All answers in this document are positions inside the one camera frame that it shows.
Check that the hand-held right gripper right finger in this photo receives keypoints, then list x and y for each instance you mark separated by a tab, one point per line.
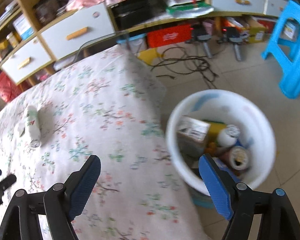
215	187

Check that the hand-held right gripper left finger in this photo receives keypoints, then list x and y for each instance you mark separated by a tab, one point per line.
85	185

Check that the blue snack box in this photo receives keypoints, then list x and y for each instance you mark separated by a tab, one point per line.
225	166

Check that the red drink can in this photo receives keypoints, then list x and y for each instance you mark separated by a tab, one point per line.
237	157

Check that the white green-label yogurt bottle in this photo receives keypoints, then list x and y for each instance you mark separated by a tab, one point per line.
225	138
32	125

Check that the brown cardboard carton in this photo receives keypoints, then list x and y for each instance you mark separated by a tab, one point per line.
192	135

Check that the yellow snack packet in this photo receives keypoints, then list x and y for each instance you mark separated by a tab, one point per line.
215	127

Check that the white plastic bucket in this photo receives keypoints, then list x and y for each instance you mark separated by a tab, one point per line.
260	120

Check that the white paper scrap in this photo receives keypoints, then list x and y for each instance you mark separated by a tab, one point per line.
20	130

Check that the floral tablecloth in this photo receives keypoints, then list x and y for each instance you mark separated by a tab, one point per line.
102	105

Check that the red plastic bag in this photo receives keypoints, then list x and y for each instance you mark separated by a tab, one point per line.
5	87

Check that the yellow bag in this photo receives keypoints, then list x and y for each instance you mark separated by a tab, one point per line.
147	55

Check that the black grey hand tool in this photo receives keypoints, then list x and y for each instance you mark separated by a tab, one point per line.
233	38
202	36

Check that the white blue box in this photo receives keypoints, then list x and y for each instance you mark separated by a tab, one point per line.
23	26

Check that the blue plastic stool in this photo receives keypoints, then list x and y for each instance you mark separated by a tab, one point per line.
295	55

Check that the red plastic box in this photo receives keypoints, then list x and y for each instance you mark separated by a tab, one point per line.
160	38

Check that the cardboard box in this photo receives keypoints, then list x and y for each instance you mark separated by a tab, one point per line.
257	30

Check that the black electronic device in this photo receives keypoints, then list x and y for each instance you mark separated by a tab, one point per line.
132	12

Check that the green packet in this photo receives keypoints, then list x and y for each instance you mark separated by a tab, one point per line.
187	10

